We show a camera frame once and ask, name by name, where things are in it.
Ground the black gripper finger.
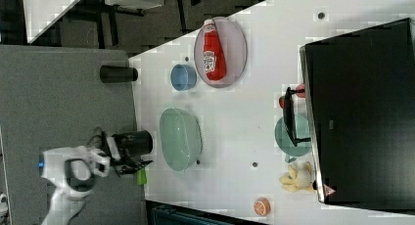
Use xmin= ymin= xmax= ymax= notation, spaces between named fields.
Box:
xmin=139 ymin=160 xmax=153 ymax=166

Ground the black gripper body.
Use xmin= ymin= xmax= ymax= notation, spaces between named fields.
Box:
xmin=111 ymin=157 xmax=143 ymax=176

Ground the green plastic strainer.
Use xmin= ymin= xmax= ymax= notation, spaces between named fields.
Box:
xmin=160 ymin=108 xmax=203 ymax=171

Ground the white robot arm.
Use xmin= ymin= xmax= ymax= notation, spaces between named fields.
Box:
xmin=39 ymin=137 xmax=151 ymax=225

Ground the bright green small block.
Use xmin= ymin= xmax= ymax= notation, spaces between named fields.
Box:
xmin=136 ymin=168 xmax=147 ymax=185

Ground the black cylinder upper holder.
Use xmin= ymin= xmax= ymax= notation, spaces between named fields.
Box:
xmin=100 ymin=66 xmax=138 ymax=83

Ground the blue small bowl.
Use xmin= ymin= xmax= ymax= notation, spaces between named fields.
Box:
xmin=170 ymin=65 xmax=197 ymax=91

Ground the red ketchup bottle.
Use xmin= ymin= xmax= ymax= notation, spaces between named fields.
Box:
xmin=203 ymin=20 xmax=226 ymax=81

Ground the orange slice toy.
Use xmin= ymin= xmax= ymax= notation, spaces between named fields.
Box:
xmin=254 ymin=198 xmax=271 ymax=216

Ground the green mug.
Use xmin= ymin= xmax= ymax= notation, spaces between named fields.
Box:
xmin=274 ymin=114 xmax=311 ymax=163

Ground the grey round plate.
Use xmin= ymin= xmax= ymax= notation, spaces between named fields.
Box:
xmin=194 ymin=17 xmax=248 ymax=88

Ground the red strawberry toy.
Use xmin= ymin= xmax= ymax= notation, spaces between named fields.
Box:
xmin=278 ymin=96 xmax=284 ymax=109

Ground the peeled banana toy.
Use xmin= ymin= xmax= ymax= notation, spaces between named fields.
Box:
xmin=279 ymin=161 xmax=315 ymax=193

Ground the pink fruit toy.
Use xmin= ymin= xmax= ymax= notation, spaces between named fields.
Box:
xmin=296 ymin=83 xmax=305 ymax=98

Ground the black toaster oven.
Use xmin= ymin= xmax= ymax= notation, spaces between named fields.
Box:
xmin=284 ymin=18 xmax=415 ymax=214

